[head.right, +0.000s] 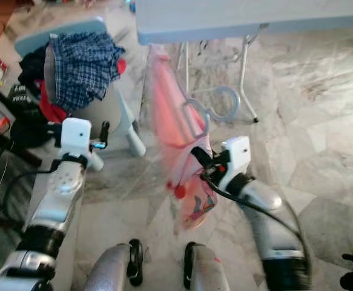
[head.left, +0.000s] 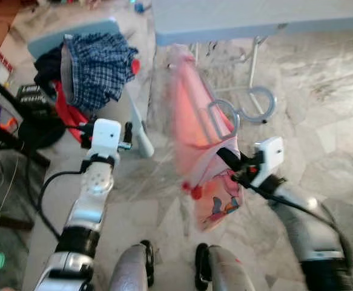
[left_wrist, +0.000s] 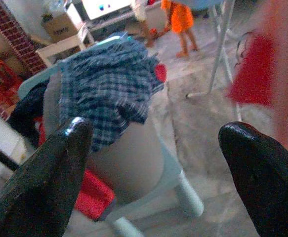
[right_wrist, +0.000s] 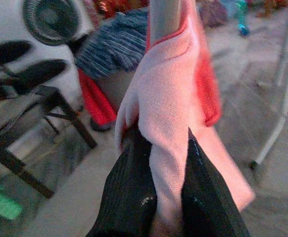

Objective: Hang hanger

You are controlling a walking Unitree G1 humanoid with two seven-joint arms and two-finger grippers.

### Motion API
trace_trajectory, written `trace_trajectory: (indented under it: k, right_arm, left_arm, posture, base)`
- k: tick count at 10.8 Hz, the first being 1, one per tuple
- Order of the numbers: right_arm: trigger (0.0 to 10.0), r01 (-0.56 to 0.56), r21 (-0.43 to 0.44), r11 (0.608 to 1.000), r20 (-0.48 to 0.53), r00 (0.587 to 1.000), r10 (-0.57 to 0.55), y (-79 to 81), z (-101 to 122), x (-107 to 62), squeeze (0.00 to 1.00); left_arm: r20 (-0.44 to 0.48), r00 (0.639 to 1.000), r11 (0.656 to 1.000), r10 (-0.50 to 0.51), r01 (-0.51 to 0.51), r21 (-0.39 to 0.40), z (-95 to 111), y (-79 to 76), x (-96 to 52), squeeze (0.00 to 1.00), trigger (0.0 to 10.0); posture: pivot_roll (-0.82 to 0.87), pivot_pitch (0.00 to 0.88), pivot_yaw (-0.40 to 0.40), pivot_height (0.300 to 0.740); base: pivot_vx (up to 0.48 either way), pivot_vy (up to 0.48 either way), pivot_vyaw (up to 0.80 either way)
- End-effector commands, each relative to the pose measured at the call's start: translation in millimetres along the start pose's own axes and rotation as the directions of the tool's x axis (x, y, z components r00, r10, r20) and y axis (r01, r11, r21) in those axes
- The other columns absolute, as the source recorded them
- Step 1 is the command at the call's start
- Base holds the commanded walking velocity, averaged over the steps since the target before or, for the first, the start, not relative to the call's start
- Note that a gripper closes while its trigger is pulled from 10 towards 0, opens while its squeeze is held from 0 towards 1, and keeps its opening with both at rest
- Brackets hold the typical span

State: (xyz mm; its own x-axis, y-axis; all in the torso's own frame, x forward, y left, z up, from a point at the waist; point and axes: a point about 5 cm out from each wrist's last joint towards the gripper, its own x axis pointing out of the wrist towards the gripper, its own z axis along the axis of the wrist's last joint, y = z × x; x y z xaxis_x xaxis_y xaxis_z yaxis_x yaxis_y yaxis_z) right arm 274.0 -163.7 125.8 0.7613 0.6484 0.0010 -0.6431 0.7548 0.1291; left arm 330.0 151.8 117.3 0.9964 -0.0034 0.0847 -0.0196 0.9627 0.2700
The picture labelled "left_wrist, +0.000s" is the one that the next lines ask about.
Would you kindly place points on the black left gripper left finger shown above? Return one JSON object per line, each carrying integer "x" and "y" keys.
{"x": 40, "y": 192}

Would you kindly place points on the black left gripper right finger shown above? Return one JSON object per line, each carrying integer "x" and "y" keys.
{"x": 269, "y": 187}

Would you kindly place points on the pink garment with red patch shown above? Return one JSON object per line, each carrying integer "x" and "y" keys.
{"x": 255, "y": 74}

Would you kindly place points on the blue plaid shirt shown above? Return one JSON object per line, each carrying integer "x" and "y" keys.
{"x": 104, "y": 86}

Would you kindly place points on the red plastic basket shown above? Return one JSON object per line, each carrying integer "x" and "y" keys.
{"x": 94, "y": 197}

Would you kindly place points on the black garment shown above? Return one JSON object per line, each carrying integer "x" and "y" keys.
{"x": 27, "y": 111}

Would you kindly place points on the pale blue plastic chair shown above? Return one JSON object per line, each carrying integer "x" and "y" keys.
{"x": 138, "y": 168}

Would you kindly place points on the red plastic stool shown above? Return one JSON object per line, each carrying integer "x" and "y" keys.
{"x": 0, "y": 79}

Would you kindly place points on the white low cabinet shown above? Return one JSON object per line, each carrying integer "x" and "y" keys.
{"x": 59, "y": 49}

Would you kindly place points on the red brick pillar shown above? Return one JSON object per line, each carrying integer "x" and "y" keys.
{"x": 17, "y": 37}

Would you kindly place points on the red cloth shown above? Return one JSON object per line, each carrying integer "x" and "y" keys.
{"x": 159, "y": 72}

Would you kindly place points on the grey folding table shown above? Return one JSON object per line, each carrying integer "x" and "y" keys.
{"x": 222, "y": 34}

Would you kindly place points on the brown cardboard box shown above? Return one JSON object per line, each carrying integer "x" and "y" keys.
{"x": 59, "y": 29}

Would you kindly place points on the child in orange dress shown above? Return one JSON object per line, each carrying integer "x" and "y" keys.
{"x": 180, "y": 17}

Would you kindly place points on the television screen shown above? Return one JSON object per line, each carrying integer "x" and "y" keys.
{"x": 104, "y": 7}

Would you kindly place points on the child in white top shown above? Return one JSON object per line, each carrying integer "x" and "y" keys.
{"x": 143, "y": 14}

